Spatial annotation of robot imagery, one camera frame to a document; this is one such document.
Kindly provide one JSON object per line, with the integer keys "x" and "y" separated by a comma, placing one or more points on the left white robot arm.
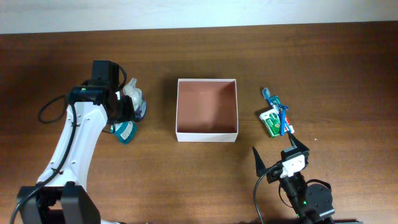
{"x": 60, "y": 195}

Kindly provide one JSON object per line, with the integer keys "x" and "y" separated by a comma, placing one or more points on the pink cardboard box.
{"x": 207, "y": 110}

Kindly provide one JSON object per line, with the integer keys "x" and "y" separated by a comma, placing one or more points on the small toothpaste tube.
{"x": 274, "y": 100}

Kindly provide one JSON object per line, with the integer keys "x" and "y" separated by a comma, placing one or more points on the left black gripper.
{"x": 128, "y": 114}

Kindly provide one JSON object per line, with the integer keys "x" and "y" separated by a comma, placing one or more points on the blue toothbrush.
{"x": 266, "y": 95}

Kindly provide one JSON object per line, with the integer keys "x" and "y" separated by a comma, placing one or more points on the purple foam soap pump bottle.
{"x": 138, "y": 101}

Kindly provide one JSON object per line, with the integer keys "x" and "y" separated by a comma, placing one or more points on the blue disposable razor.
{"x": 282, "y": 115}

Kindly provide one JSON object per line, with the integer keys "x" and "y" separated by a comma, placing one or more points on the teal mouthwash bottle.
{"x": 125, "y": 131}

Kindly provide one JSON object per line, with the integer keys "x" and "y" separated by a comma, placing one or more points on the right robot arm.
{"x": 311, "y": 200}

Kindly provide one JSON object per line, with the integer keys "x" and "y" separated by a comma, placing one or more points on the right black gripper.
{"x": 260, "y": 167}

